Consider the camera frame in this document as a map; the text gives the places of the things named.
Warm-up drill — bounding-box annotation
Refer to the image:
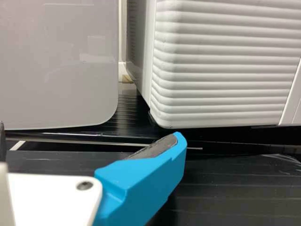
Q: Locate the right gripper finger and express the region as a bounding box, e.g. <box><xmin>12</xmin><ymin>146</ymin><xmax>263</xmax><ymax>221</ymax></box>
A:
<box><xmin>93</xmin><ymin>131</ymin><xmax>188</xmax><ymax>226</ymax></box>

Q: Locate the black platform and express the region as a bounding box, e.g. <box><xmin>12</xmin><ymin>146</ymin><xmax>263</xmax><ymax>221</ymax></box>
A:
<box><xmin>0</xmin><ymin>147</ymin><xmax>301</xmax><ymax>226</ymax></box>
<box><xmin>4</xmin><ymin>93</ymin><xmax>301</xmax><ymax>156</ymax></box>

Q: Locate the incubator door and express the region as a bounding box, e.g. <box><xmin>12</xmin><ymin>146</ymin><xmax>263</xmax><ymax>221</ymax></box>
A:
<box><xmin>150</xmin><ymin>0</ymin><xmax>301</xmax><ymax>130</ymax></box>

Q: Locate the white box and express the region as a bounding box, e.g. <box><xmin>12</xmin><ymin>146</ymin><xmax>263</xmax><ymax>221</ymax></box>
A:
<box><xmin>0</xmin><ymin>0</ymin><xmax>120</xmax><ymax>131</ymax></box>

